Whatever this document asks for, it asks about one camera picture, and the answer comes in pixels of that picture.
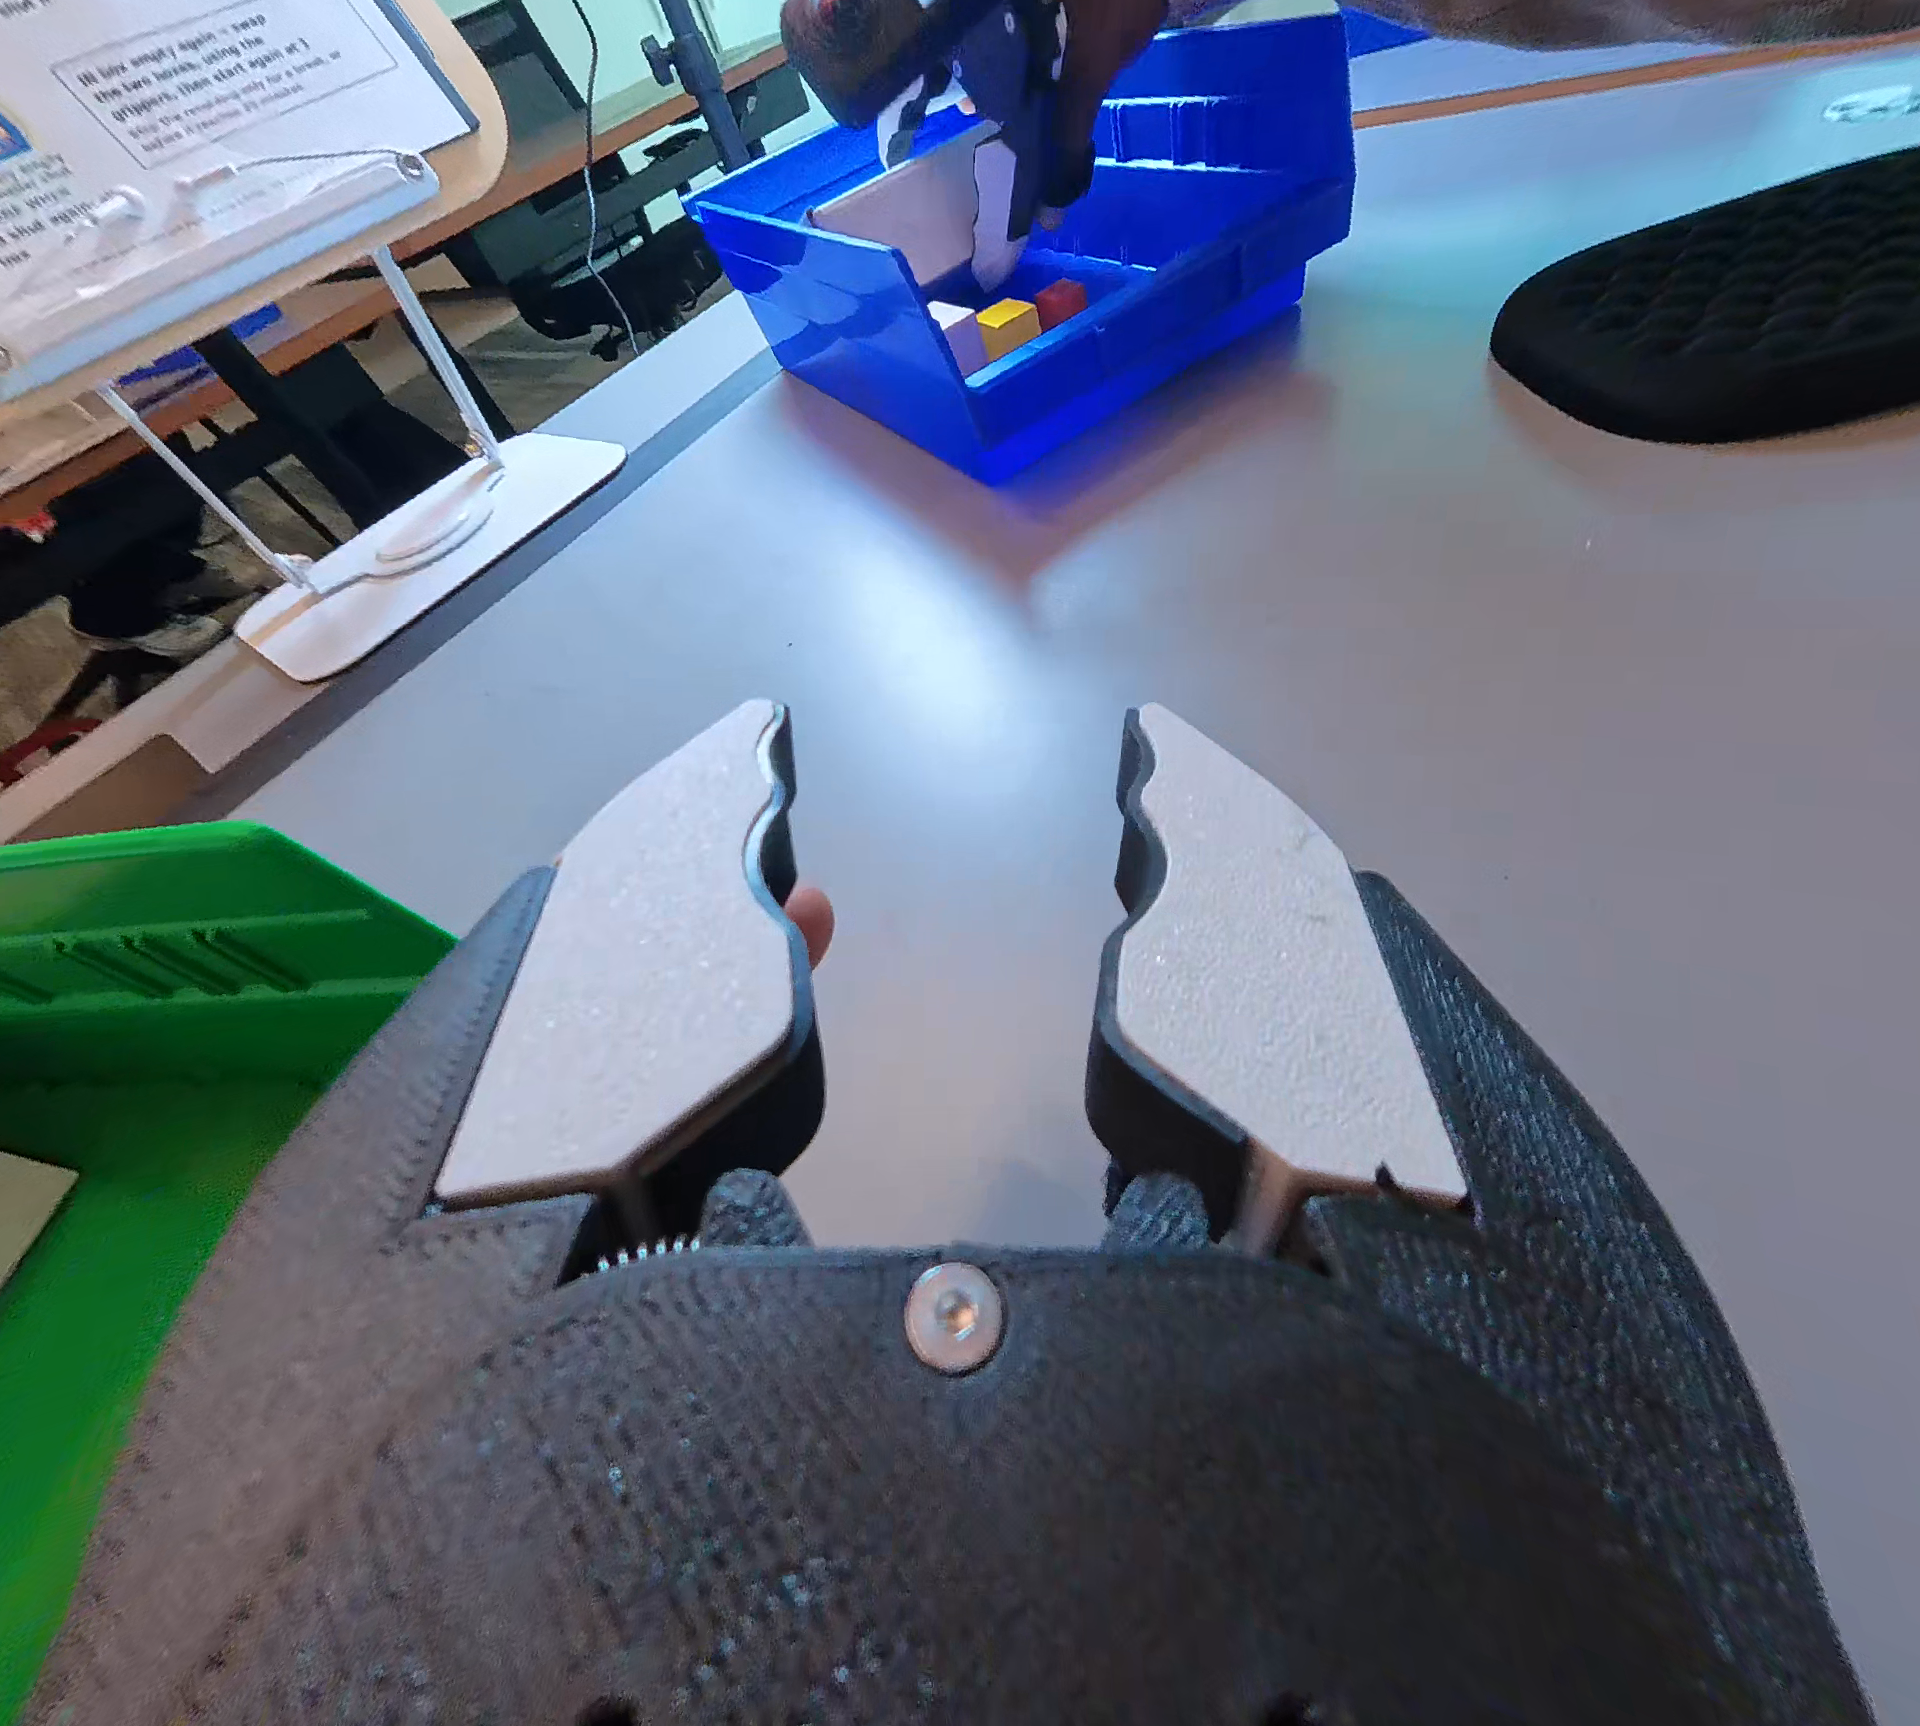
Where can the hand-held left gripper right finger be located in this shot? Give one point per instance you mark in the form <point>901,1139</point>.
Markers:
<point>1276,991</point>

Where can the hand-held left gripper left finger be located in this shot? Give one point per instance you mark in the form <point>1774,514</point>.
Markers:
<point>644,991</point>

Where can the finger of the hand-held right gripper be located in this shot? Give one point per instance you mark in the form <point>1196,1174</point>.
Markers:
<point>999,219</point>

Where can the white cardboard box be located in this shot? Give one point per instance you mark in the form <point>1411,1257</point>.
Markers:
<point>908,203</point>
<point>26,1211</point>

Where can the red cube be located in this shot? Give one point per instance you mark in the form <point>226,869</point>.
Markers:
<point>1064,302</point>

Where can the yellow cube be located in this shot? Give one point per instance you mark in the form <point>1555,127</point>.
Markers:
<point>1009,328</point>

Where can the white cube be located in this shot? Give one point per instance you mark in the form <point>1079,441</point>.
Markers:
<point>952,340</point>

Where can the blue plastic bin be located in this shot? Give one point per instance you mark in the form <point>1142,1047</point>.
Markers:
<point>1200,255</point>

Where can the flat white cardboard box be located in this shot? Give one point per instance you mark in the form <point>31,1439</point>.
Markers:
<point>26,1211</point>

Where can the person's left hand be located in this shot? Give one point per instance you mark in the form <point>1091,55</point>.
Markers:
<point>812,923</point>

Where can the green plastic bin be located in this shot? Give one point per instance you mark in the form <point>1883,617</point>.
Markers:
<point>164,948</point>

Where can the black textured mat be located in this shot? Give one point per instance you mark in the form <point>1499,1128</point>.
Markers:
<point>1738,302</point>

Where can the printed instruction sheet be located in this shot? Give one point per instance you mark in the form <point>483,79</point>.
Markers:
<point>180,1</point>

